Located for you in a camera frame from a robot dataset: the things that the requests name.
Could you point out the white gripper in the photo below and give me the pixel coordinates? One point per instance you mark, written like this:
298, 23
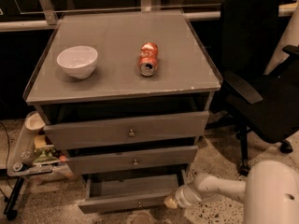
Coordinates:
181, 197

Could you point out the grey bottom drawer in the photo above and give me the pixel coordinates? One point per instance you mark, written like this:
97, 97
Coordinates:
129, 193

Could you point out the grey drawer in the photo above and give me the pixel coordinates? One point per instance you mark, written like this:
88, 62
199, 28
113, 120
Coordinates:
131, 160
126, 131
129, 193

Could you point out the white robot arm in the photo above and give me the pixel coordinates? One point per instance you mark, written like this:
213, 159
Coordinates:
270, 193

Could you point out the grey middle drawer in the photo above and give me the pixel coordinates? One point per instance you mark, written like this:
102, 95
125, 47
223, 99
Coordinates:
131, 160

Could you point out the grey drawer cabinet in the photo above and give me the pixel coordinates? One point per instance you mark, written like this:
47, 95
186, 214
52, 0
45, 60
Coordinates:
185, 80

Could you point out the grey top drawer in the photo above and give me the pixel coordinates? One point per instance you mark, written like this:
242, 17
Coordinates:
126, 131

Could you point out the green snack bag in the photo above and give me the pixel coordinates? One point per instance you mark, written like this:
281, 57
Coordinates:
45, 154

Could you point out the black office chair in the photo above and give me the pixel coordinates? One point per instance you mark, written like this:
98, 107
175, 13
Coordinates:
254, 101

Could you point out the crushed orange soda can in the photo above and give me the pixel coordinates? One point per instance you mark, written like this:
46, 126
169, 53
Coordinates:
148, 59

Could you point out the small can in bin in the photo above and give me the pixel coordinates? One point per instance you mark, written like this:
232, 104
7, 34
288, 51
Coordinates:
18, 166

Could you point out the small white bowl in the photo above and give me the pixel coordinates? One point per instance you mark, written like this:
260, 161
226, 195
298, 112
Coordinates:
34, 123

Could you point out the black stand leg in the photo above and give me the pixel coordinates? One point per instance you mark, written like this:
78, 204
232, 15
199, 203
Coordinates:
9, 210

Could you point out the white ceramic bowl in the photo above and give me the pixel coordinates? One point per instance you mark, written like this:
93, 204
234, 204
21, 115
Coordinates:
78, 61

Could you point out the metal railing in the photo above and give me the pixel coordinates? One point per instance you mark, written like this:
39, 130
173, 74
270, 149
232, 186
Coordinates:
46, 16

